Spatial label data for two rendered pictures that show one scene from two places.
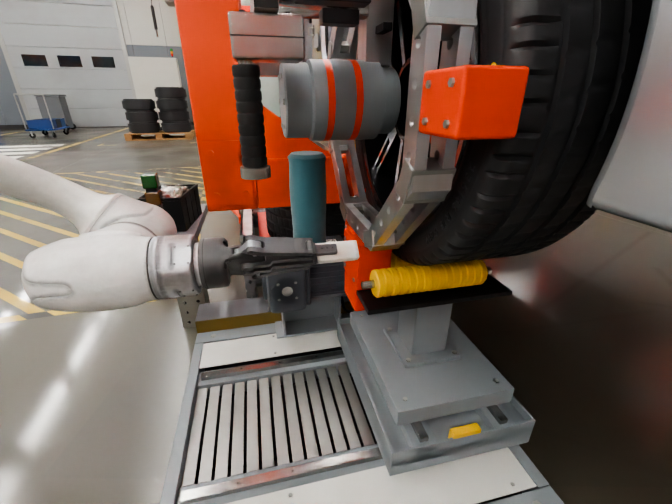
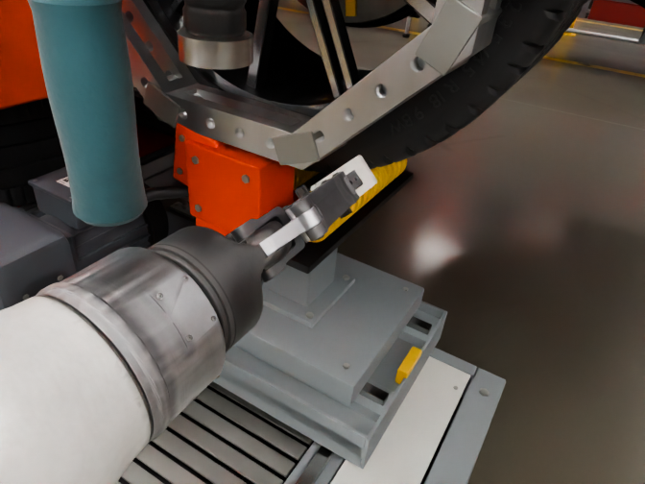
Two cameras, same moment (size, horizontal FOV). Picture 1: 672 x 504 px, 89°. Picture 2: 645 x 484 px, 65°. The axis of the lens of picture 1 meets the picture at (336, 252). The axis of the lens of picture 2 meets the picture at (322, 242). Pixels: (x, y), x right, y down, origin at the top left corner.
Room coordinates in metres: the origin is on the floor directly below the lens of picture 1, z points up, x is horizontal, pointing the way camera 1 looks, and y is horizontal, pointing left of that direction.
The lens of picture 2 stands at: (0.25, 0.31, 0.83)
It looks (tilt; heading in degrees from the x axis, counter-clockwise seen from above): 34 degrees down; 311
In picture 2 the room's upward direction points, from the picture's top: 6 degrees clockwise
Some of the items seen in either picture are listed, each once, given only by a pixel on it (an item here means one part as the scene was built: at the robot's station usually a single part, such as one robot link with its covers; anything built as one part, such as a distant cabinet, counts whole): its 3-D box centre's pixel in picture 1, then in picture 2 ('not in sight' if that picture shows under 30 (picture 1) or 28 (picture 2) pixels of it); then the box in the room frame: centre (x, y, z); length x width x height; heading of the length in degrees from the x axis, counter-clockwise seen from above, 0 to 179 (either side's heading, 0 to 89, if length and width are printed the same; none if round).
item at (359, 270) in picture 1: (380, 266); (258, 192); (0.73, -0.11, 0.48); 0.16 x 0.12 x 0.17; 103
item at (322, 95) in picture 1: (336, 101); not in sight; (0.71, 0.00, 0.85); 0.21 x 0.14 x 0.14; 103
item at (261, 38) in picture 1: (266, 38); not in sight; (0.51, 0.09, 0.93); 0.09 x 0.05 x 0.05; 103
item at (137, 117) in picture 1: (158, 113); not in sight; (8.49, 4.13, 0.55); 1.40 x 0.80 x 1.09; 105
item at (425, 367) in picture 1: (423, 315); (301, 246); (0.76, -0.24, 0.32); 0.40 x 0.30 x 0.28; 13
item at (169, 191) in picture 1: (171, 205); not in sight; (1.15, 0.58, 0.51); 0.20 x 0.14 x 0.13; 5
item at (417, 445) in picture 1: (416, 369); (295, 324); (0.77, -0.24, 0.13); 0.50 x 0.36 x 0.10; 13
